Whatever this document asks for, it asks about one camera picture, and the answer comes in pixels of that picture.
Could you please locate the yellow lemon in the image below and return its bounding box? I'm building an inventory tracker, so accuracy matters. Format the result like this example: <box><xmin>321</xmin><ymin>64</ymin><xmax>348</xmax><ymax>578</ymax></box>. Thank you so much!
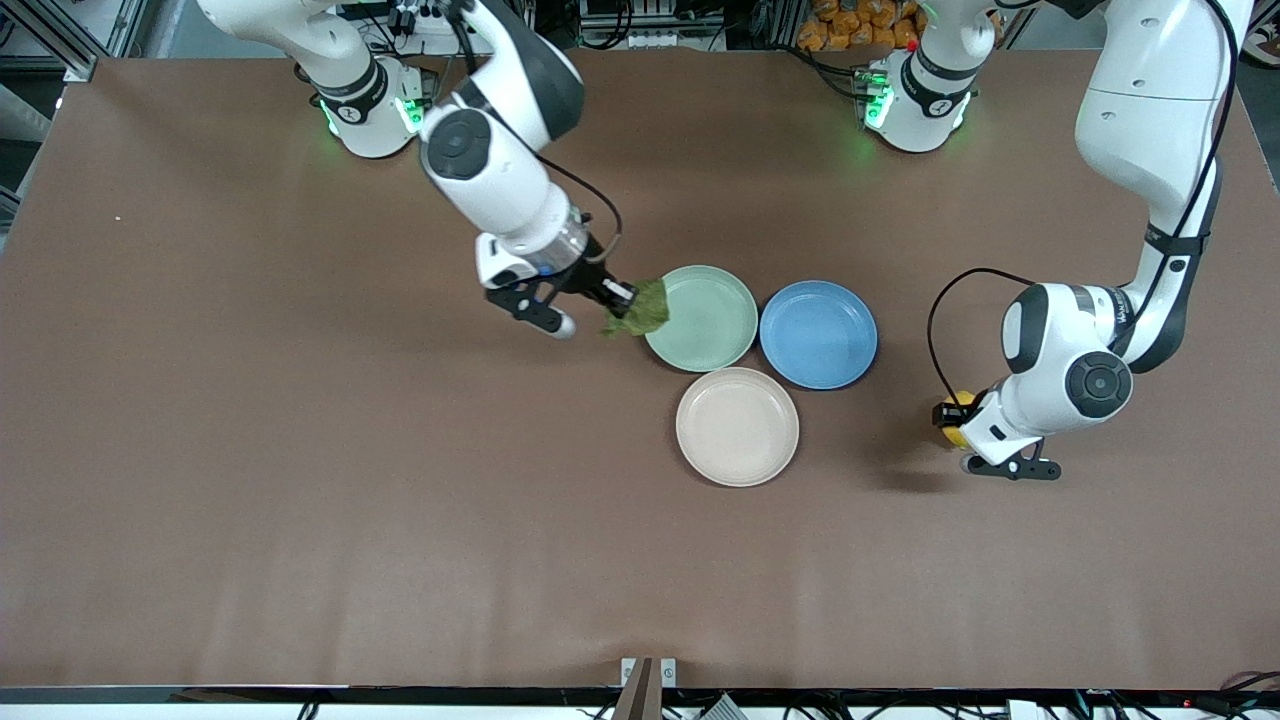
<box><xmin>940</xmin><ymin>390</ymin><xmax>979</xmax><ymax>449</ymax></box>

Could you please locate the green lettuce leaf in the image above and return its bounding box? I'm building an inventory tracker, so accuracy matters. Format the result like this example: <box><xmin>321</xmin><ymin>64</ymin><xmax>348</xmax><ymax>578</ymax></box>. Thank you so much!
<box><xmin>601</xmin><ymin>277</ymin><xmax>671</xmax><ymax>339</ymax></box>

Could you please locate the mint green plate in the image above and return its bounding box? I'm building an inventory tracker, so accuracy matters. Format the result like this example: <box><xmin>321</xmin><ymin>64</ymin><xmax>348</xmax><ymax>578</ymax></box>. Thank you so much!
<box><xmin>645</xmin><ymin>264</ymin><xmax>759</xmax><ymax>373</ymax></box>

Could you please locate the blue plate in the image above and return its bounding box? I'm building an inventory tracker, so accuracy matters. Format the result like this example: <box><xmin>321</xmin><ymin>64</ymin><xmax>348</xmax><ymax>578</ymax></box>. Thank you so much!
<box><xmin>759</xmin><ymin>280</ymin><xmax>879</xmax><ymax>391</ymax></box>

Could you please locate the beige plate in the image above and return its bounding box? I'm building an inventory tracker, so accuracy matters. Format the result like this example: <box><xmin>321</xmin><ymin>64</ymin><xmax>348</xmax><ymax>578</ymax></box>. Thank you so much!
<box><xmin>675</xmin><ymin>366</ymin><xmax>801</xmax><ymax>489</ymax></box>

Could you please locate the white power strip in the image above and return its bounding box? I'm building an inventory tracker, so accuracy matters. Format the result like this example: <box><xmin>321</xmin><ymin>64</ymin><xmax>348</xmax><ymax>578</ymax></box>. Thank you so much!
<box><xmin>385</xmin><ymin>0</ymin><xmax>481</xmax><ymax>56</ymax></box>

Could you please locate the electronics box with ports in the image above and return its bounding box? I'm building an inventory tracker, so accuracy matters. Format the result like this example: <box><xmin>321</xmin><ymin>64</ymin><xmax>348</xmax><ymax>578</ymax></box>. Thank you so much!
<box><xmin>578</xmin><ymin>0</ymin><xmax>729</xmax><ymax>51</ymax></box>

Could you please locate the bag of orange items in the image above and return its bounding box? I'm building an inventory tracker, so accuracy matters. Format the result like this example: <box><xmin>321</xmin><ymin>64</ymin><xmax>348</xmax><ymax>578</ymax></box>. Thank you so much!
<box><xmin>797</xmin><ymin>0</ymin><xmax>923</xmax><ymax>53</ymax></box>

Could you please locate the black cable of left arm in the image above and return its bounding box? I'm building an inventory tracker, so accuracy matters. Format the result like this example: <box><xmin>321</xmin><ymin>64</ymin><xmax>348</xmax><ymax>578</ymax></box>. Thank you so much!
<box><xmin>927</xmin><ymin>0</ymin><xmax>1241</xmax><ymax>401</ymax></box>

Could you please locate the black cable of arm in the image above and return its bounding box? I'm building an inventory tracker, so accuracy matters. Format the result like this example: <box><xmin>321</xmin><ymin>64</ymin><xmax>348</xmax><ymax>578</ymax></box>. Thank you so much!
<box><xmin>455</xmin><ymin>0</ymin><xmax>624</xmax><ymax>264</ymax></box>
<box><xmin>927</xmin><ymin>0</ymin><xmax>1241</xmax><ymax>401</ymax></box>

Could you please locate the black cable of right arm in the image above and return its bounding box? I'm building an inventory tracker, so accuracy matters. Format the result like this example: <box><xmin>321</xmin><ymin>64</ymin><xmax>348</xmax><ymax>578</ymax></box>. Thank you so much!
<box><xmin>455</xmin><ymin>0</ymin><xmax>624</xmax><ymax>264</ymax></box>

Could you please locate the black base cables bundle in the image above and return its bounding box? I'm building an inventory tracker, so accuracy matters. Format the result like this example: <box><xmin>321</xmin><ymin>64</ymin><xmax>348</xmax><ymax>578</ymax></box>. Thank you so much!
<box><xmin>790</xmin><ymin>45</ymin><xmax>876</xmax><ymax>101</ymax></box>

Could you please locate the metal bracket at table edge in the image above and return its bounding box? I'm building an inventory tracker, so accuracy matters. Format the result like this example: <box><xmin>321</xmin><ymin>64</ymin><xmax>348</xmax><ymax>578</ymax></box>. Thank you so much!
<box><xmin>620</xmin><ymin>657</ymin><xmax>678</xmax><ymax>720</ymax></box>

